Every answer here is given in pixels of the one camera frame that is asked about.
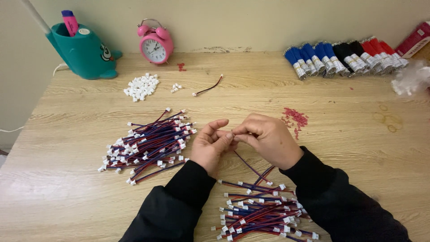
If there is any person's right hand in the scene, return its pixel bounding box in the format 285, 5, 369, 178
232, 113, 304, 171

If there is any person's left hand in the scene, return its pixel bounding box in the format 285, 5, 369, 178
190, 119, 239, 179

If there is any red blue wire with connector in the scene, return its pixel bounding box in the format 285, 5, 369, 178
231, 129, 273, 186

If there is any pile of red plastic scraps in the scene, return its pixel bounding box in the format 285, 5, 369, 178
281, 107, 309, 140

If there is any pile of white plastic connectors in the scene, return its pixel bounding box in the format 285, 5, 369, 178
123, 73, 160, 102

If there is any pink alarm clock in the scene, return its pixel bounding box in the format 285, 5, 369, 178
137, 18, 174, 65

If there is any clear plastic bag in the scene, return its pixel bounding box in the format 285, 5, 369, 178
391, 60, 430, 97

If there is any teal whale desk lamp base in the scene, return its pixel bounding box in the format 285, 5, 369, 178
46, 22, 123, 80

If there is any red cardboard box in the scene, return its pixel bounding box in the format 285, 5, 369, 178
395, 21, 430, 59

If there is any pink highlighter pen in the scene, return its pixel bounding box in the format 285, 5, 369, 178
61, 10, 79, 37

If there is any pile of two-ended wire harnesses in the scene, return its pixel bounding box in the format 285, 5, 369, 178
97, 108, 198, 186

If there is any single red black wire lead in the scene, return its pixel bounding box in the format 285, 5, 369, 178
192, 74, 224, 97

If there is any heap of one-ended wire harnesses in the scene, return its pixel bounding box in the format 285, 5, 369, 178
211, 165, 320, 242

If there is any row of coloured wire bundles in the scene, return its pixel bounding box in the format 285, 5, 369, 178
283, 36, 410, 81

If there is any white power cable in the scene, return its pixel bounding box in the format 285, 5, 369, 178
0, 63, 70, 133

